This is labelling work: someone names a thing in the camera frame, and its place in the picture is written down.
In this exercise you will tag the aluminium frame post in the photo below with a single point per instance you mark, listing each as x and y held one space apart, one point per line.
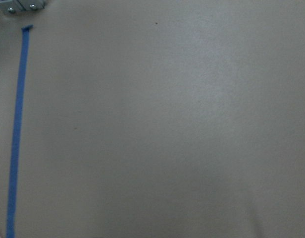
17 6

